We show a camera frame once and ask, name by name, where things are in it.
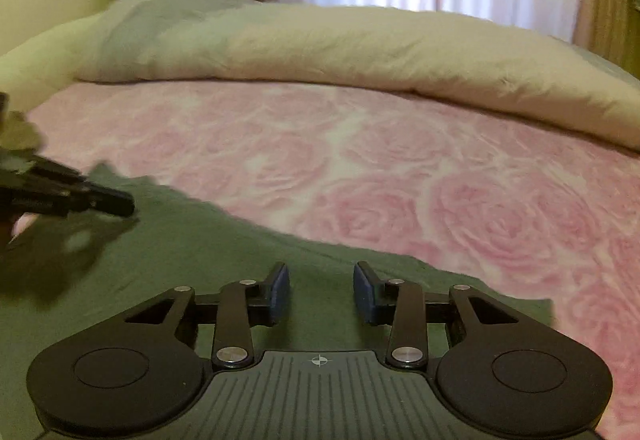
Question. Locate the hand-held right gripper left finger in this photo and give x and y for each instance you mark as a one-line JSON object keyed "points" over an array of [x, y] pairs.
{"points": [[280, 292]]}

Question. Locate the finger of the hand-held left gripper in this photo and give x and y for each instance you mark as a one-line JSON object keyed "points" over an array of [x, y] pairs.
{"points": [[100, 200]]}

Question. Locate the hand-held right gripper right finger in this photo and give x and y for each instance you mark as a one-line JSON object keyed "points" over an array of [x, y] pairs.
{"points": [[365, 295]]}

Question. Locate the grey-green knitted garment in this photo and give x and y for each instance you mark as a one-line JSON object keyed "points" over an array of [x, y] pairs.
{"points": [[200, 250]]}

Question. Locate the pink floral blanket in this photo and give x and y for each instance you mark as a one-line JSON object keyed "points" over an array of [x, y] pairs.
{"points": [[450, 180]]}

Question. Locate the cream duvet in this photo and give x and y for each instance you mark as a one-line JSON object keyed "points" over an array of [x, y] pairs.
{"points": [[350, 45]]}

